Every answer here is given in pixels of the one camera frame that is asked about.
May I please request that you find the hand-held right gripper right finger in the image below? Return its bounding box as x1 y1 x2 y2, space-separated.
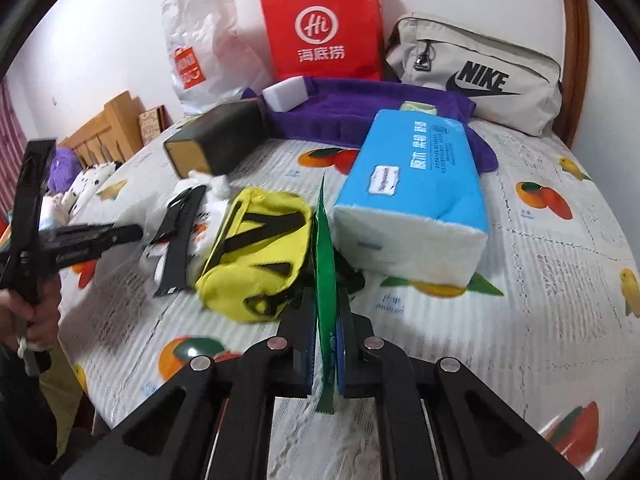
335 305 586 480

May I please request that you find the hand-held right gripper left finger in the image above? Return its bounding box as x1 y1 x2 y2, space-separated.
65 287 321 480

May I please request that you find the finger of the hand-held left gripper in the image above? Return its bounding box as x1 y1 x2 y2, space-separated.
39 223 145 272

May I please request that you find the black watch strap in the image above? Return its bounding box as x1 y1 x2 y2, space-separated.
154 185 208 297
149 187 195 247

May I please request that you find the green plastic packet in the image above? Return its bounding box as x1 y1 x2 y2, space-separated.
312 174 346 415

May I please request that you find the yellow and black pouch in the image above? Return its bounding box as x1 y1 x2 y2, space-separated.
194 186 316 323

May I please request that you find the blue tissue pack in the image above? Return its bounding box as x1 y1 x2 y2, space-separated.
332 108 491 286

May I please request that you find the person's left forearm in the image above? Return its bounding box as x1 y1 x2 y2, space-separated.
0 344 57 466

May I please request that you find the person's left hand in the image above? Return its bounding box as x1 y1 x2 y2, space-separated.
0 275 63 352

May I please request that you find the purple plush toy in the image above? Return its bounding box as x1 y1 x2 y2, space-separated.
47 147 84 193

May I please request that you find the striped curtain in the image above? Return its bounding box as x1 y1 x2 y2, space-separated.
0 80 28 216

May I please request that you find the spotted white pillow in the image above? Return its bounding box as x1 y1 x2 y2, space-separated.
59 160 124 222

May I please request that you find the white paper sheet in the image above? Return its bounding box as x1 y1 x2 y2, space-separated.
140 187 232 286

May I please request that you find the light wooden headboard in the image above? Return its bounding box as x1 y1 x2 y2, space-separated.
62 91 151 168

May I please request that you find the patterned brown box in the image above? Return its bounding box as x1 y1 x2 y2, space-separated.
138 105 168 143

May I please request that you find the dark green tin box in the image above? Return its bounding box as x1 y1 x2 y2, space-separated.
163 99 271 179

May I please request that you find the white plastic bag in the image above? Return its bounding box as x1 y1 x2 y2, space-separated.
160 0 273 116

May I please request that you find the white sponge block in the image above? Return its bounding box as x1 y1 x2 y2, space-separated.
262 75 312 111

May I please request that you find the purple towel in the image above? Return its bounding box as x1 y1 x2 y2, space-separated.
242 76 500 175

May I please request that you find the red paper bag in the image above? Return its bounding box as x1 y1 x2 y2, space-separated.
257 0 386 82

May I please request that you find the beige sling bag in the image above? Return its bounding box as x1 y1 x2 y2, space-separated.
384 11 563 137

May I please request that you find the brown wooden bed frame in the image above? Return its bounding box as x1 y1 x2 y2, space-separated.
554 0 592 147

